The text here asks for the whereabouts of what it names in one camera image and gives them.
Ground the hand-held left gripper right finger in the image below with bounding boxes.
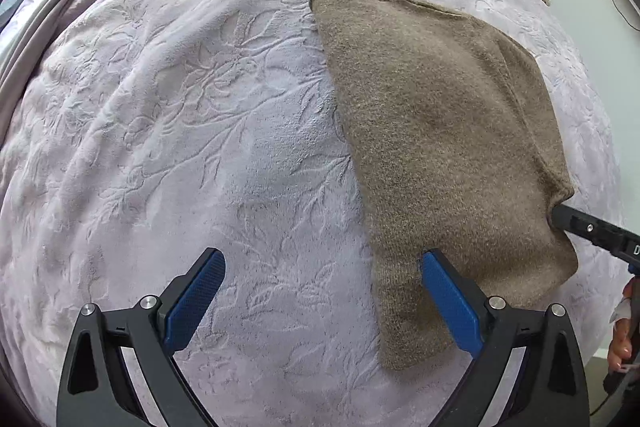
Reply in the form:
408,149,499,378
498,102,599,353
419,248,591,427

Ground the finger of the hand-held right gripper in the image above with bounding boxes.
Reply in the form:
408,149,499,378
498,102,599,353
550,202,627,254

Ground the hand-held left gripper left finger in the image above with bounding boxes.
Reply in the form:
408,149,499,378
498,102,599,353
55,247,227,427

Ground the brown knit sweater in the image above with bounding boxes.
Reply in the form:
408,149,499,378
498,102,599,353
306,0,580,372

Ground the person's right hand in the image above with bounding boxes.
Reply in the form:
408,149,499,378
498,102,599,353
607,279,637,370

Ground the lavender embossed blanket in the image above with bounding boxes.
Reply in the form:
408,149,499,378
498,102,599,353
0,0,631,427

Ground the grey bedding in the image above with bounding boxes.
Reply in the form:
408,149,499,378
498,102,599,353
0,0,126,92

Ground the thin black cable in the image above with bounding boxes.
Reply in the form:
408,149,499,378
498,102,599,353
606,0,640,32

